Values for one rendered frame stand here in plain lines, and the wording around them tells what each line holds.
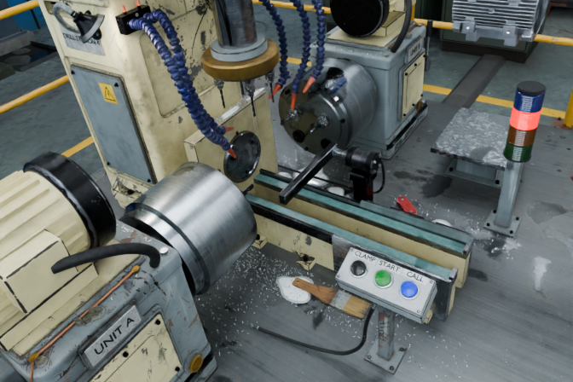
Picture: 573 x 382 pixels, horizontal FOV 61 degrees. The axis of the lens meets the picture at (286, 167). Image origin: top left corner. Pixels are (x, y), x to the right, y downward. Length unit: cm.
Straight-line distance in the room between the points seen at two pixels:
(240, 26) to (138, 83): 29
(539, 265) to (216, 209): 81
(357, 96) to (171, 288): 76
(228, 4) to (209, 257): 52
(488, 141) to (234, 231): 85
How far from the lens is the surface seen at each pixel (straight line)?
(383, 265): 94
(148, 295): 89
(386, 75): 150
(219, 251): 102
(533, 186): 162
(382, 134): 161
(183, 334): 103
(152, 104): 124
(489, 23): 140
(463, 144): 154
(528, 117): 124
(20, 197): 82
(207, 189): 103
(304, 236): 127
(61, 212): 81
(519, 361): 119
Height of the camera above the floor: 177
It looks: 36 degrees down
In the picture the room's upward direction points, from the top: 7 degrees counter-clockwise
